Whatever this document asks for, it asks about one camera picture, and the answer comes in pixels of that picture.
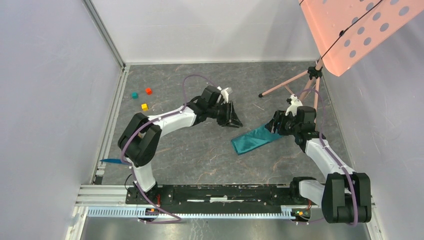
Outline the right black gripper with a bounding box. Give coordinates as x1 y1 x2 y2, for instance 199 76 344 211
264 109 301 136

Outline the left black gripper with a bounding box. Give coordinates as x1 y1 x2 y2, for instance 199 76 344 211
207 101 243 130

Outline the teal cloth napkin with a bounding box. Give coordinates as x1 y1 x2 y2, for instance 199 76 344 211
230 124 282 156

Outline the blue knife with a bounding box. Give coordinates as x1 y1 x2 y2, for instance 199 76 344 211
100 158 128 165

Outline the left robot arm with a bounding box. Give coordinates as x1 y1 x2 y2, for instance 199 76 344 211
118 85 243 204

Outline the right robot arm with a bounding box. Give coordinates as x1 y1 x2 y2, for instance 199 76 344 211
265 106 372 227

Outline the pink tripod stand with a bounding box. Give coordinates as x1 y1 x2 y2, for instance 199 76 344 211
258 57 324 110

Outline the orange cube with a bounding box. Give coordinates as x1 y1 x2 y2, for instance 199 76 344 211
145 88 153 95

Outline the yellow cube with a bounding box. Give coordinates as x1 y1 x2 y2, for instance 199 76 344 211
141 103 149 111

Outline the pink perforated panel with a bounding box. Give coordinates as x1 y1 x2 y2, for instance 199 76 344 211
299 0 424 77

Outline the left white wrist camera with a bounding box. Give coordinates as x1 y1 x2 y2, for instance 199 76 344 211
220 87 233 103

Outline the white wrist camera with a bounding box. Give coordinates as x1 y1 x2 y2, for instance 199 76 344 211
220 87 233 103
285 94 303 117

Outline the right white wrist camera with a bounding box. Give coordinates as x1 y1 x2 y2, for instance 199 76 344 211
285 94 303 117

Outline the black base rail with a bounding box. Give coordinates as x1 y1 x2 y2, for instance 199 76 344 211
125 184 319 215

